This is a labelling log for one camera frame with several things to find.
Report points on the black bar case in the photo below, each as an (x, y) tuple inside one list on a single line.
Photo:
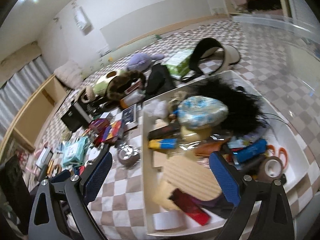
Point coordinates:
[(163, 132)]

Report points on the blue cylinder case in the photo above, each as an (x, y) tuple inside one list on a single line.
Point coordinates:
[(251, 150)]

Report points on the yellow blue tube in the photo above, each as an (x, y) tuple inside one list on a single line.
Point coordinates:
[(163, 144)]

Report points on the white cotton ball bag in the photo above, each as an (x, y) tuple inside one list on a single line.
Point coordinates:
[(156, 108)]

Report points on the purple plush toy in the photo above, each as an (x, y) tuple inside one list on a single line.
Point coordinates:
[(142, 62)]

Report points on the leopard fur headband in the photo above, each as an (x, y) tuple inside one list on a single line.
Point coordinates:
[(125, 82)]

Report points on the red blue yellow box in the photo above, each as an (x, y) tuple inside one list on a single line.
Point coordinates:
[(111, 131)]

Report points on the clear plastic storage box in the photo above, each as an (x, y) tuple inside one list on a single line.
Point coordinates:
[(287, 67)]

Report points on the green avocado plush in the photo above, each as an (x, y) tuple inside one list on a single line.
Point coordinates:
[(105, 82)]

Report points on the long green pillow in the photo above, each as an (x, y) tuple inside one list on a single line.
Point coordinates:
[(100, 62)]

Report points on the striped wooden oval board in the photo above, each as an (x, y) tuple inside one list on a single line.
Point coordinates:
[(191, 177)]

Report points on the blue floral shower cap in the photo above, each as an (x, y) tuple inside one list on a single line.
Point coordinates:
[(202, 112)]

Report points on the white pink handheld device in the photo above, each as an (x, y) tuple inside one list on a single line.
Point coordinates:
[(43, 157)]

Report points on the black white sun visor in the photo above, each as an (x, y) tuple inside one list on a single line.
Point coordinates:
[(200, 52)]

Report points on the dark framed card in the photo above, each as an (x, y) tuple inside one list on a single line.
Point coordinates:
[(130, 116)]

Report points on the orange leather pouch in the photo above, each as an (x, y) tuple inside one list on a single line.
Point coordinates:
[(212, 147)]

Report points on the wall socket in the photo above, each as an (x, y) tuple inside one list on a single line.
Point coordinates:
[(218, 10), (104, 51)]

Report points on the orange white tube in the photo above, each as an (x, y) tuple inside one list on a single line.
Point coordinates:
[(132, 98)]

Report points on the dark red pack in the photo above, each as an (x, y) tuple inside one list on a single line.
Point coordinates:
[(192, 207)]

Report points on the white rectangular tray container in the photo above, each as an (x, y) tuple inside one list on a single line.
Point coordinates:
[(162, 221)]

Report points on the brown tape roll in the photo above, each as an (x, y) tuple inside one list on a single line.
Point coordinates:
[(271, 168)]

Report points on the beige curtain valance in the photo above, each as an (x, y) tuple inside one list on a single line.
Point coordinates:
[(20, 53)]

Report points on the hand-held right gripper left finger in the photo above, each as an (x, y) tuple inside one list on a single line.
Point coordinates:
[(98, 173)]

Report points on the black cloth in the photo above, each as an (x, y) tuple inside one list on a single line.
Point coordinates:
[(160, 80)]

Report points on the wooden bedside shelf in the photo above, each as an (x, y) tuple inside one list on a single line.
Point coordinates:
[(37, 110)]

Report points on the white louvre door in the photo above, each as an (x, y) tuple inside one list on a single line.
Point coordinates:
[(302, 5)]

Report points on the brown bandage roll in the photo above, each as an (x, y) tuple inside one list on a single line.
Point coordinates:
[(128, 157)]

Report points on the white round case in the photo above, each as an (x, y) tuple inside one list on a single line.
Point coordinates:
[(95, 153)]

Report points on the yellow sponge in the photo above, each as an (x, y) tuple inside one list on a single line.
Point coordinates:
[(195, 133)]

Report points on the gold cylinder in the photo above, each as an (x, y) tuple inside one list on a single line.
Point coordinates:
[(50, 166)]

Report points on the green tissue pack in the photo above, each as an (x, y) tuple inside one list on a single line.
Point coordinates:
[(180, 63)]

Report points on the black feather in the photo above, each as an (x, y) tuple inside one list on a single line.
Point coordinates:
[(240, 105)]

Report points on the white hanging bag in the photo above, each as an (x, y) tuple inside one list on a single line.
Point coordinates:
[(81, 17)]

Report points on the round wooden cat coaster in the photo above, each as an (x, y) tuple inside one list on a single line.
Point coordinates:
[(57, 169)]

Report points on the beige fur headband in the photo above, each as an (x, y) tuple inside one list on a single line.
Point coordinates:
[(87, 95)]

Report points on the white fluffy pillow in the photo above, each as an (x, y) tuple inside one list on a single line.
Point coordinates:
[(68, 73)]

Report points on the square wooden block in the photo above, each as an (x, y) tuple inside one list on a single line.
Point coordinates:
[(158, 159)]

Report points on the white wall panel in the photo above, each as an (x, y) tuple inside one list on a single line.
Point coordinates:
[(155, 20)]

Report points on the grey curtain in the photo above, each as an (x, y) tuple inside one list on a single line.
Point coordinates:
[(22, 90)]

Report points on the orange scissors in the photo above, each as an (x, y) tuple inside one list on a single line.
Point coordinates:
[(278, 152)]

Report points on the black box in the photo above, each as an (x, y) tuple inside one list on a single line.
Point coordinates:
[(76, 117)]

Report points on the teal wet wipes pack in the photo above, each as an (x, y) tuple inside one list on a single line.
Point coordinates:
[(75, 151)]

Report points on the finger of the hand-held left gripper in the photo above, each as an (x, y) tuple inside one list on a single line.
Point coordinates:
[(62, 175)]

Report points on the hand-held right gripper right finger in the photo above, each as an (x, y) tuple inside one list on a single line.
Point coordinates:
[(225, 177)]

